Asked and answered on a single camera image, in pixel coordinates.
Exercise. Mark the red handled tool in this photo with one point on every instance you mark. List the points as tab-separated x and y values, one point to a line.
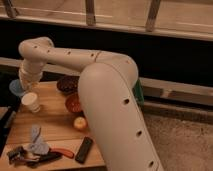
67	153

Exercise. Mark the dark purple bowl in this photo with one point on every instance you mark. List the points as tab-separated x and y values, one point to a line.
68	84

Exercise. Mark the white paper cup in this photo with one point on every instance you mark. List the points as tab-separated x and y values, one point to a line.
30	101

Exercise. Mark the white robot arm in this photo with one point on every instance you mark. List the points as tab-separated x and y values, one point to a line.
105	90

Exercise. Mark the small dark brush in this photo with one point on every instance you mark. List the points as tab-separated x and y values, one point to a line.
14	152

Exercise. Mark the red-brown bowl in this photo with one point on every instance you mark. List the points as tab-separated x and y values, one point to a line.
72	103

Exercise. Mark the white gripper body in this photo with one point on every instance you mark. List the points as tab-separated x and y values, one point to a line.
28	78

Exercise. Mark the green plastic tray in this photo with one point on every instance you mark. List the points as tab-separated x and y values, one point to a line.
138	93

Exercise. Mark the red yellow apple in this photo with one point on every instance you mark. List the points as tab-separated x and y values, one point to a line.
80	123

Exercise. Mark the black remote control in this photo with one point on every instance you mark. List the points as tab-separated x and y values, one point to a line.
84	150

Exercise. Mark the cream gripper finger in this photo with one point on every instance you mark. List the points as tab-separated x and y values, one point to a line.
24	88
33	87

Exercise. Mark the wooden table board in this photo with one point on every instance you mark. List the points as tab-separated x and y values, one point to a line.
56	130

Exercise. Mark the grey blue cloth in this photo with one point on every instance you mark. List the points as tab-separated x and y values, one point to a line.
37	145

